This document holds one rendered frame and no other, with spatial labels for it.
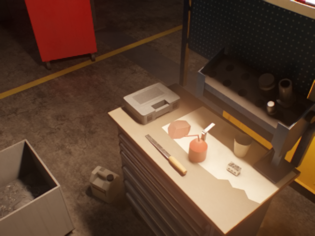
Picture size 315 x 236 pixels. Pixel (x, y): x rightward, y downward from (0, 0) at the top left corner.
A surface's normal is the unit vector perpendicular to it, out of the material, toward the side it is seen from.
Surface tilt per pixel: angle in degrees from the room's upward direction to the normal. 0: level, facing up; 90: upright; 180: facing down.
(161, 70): 0
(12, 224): 90
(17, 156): 90
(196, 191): 0
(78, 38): 90
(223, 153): 0
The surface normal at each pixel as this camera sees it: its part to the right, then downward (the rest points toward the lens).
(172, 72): 0.00, -0.75
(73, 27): 0.36, 0.61
